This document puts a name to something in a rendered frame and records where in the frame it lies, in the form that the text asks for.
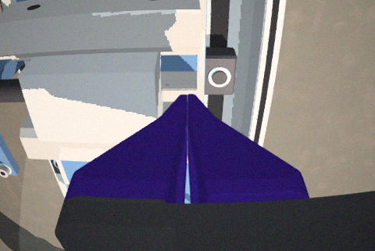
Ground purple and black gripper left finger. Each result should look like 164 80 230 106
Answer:
64 95 188 203

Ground grey rectangular block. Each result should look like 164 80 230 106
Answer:
18 52 163 144

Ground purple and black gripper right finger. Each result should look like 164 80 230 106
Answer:
187 94 309 203

